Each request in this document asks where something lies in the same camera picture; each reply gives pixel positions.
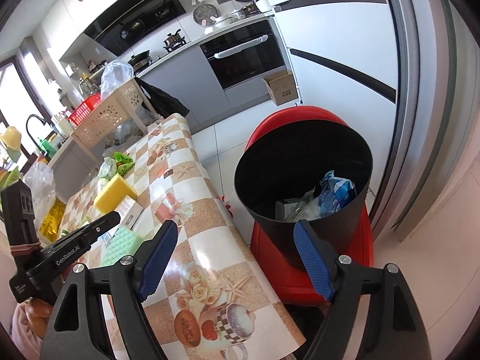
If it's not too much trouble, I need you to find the green plastic bag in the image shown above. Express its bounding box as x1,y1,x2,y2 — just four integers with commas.
114,151,134,176

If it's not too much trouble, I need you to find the blue plastic snack bag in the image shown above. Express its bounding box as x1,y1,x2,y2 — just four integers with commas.
317,171,356,218

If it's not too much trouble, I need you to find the green white drink bottle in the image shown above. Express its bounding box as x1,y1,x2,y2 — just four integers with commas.
97,178,109,194

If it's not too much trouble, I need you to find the black kitchen faucet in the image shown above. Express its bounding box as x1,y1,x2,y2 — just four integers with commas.
25,114,58,154

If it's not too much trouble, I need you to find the black trash bin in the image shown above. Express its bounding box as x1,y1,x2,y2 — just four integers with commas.
234,119,373,269

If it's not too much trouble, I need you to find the person's left hand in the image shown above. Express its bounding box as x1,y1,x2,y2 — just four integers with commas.
25,298,53,339

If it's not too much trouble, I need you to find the gold foil bag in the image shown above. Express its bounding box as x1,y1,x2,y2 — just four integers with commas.
39,197,66,242

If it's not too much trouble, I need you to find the crumpled clear plastic bag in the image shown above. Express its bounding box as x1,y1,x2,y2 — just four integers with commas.
23,162,56,231

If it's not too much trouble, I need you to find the green sponge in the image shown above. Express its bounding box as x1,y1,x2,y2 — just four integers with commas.
100,226,144,267

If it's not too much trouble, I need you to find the green yellow plastic basket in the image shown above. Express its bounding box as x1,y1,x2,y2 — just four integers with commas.
0,166,22,189

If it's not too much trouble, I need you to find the yellow sponge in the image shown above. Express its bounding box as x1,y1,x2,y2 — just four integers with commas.
94,174,137,215

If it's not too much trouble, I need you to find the white small carton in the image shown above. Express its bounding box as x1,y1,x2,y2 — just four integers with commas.
115,196,144,230

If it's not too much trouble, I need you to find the red plastic stool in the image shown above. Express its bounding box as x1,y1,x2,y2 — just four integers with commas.
246,106,373,306

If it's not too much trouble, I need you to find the yellow bowl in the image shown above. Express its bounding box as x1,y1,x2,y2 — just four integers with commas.
0,126,22,151

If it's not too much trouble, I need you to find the red plastic basket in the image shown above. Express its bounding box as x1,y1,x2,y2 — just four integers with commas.
68,93,102,128

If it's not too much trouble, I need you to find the beige perforated plastic rack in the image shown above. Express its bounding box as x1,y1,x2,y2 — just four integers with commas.
72,78,155,160

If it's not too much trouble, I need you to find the clear plastic bag on rack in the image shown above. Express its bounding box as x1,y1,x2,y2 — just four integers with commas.
100,59,134,100

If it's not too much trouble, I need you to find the pot on stove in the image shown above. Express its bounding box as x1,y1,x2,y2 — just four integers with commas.
163,29,186,53

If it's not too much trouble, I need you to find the cardboard box on floor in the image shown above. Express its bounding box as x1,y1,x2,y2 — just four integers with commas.
263,69,299,106

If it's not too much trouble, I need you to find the black range hood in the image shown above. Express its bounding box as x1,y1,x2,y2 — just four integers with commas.
84,0,185,56

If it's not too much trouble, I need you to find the black built-in oven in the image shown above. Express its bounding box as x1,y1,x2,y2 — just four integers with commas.
200,19,284,89

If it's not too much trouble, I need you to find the white refrigerator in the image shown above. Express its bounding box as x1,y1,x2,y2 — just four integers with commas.
250,0,401,196

